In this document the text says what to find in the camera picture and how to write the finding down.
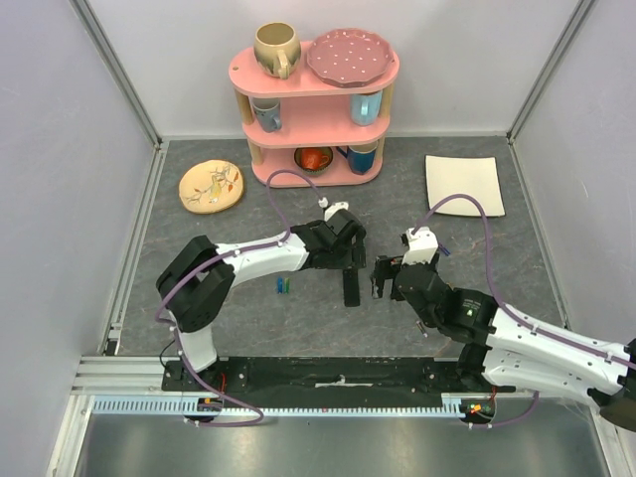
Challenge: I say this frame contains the white square plate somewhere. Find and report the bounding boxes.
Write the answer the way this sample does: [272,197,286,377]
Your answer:
[424,155,506,218]

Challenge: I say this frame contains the dark battery near base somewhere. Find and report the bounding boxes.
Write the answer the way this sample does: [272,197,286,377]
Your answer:
[416,321,428,338]

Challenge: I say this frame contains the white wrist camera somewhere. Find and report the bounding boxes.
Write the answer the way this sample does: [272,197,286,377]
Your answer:
[318,197,349,222]
[401,227,438,265]

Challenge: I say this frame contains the pink dotted plate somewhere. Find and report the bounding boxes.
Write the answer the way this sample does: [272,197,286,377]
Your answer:
[306,28,397,88]

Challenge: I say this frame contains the grey blue mug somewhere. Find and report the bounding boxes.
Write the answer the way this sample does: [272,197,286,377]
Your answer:
[251,97,282,133]

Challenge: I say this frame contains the dark blue mug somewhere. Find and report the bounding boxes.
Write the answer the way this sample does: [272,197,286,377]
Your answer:
[335,142,378,175]

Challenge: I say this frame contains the slotted cable duct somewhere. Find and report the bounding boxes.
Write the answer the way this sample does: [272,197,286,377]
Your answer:
[92,395,478,418]

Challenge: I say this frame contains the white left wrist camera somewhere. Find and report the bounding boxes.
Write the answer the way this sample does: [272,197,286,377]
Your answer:
[318,197,349,222]

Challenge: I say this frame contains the beige ceramic mug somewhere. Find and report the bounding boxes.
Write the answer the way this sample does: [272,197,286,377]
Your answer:
[253,22,302,80]

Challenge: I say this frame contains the orange red cup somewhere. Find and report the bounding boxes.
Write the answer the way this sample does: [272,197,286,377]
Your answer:
[300,148,331,171]

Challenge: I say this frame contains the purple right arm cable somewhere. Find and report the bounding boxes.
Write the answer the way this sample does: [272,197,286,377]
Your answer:
[419,194,636,431]

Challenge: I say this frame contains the light blue mug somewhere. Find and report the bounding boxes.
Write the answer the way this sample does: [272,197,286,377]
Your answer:
[350,90,383,126]

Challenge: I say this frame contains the purple blue battery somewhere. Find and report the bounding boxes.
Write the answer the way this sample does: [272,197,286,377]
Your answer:
[438,243,451,256]

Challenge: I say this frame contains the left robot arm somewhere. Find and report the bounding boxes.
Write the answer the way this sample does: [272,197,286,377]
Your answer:
[156,204,367,391]

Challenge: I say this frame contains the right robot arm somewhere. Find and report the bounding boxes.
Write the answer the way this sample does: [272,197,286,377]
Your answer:
[371,255,635,431]

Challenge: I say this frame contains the pink three-tier shelf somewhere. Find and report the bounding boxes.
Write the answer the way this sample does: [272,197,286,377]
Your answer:
[229,48,399,186]

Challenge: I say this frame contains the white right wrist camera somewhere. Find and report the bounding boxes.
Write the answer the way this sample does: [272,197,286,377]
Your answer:
[401,227,438,265]

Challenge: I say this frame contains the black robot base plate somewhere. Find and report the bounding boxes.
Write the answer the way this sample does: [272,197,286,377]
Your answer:
[162,355,518,409]

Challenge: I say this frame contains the beige bird pattern plate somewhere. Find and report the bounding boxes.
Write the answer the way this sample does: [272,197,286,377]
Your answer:
[178,159,244,215]

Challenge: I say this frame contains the black remote control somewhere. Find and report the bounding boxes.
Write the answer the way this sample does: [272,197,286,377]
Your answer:
[342,268,361,307]

